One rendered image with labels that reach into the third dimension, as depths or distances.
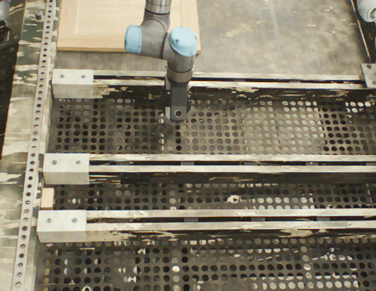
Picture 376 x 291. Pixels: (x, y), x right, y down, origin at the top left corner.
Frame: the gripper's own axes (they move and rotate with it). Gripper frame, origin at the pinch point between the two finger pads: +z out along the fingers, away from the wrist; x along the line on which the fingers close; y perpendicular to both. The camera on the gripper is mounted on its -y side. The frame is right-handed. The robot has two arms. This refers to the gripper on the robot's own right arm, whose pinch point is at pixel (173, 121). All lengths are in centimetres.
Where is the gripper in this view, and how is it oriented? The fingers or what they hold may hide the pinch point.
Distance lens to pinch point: 174.8
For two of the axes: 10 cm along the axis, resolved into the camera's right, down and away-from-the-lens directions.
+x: -9.9, -0.3, -1.0
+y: -0.3, -8.3, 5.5
